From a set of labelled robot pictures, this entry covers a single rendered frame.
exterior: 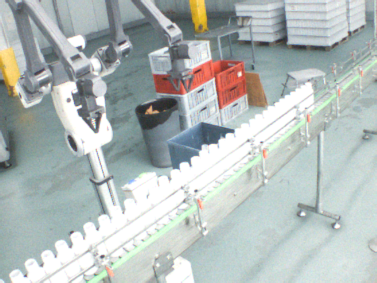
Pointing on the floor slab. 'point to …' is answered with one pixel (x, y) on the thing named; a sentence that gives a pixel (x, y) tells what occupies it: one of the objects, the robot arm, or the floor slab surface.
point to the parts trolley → (230, 40)
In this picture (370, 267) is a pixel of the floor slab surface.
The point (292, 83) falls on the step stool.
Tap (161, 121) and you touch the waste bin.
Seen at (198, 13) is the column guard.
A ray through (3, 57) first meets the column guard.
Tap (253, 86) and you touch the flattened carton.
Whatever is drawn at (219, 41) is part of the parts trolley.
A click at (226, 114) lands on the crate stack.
